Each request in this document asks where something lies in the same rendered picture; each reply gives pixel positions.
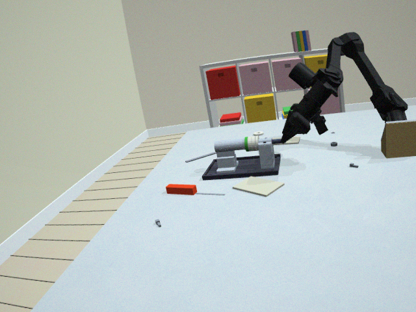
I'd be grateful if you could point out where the orange-handled screwdriver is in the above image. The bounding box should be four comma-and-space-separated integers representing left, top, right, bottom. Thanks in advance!
166, 184, 225, 196

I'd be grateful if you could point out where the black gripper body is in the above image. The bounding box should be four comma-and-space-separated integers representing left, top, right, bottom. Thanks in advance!
289, 93, 322, 134

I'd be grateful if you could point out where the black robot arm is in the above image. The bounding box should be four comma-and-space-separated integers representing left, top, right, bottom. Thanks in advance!
289, 32, 408, 135

